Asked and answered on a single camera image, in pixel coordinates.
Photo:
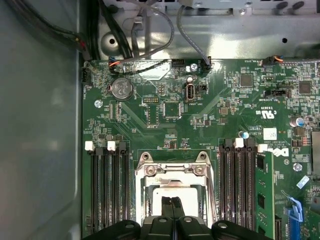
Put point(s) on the green RAM stick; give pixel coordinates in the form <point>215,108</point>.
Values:
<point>265,190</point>

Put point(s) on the cylindrical metal capacitor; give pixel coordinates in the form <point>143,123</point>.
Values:
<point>243,134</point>
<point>297,122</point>

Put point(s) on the green motherboard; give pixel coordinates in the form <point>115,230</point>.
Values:
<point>140,140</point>

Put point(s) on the silver CPU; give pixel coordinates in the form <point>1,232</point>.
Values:
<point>187,202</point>

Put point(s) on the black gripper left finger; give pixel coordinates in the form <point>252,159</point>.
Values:
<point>160,230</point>

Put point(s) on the CPU socket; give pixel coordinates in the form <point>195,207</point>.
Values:
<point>139,190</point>

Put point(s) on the silver motherboard screw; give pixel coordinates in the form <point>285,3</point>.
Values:
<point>98,103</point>
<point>194,67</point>

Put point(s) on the internal USB port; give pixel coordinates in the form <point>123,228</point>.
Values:
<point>191,93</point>

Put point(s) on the black fan connector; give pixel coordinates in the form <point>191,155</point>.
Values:
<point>120,70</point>
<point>269,60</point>

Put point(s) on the blue expansion slot latch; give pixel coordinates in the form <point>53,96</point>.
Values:
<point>296,212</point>

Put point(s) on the black PC case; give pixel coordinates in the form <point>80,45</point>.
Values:
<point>37,100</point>

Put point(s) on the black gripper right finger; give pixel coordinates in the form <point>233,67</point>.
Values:
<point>190,230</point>

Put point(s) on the coin cell battery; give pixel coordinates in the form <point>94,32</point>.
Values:
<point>121,89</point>

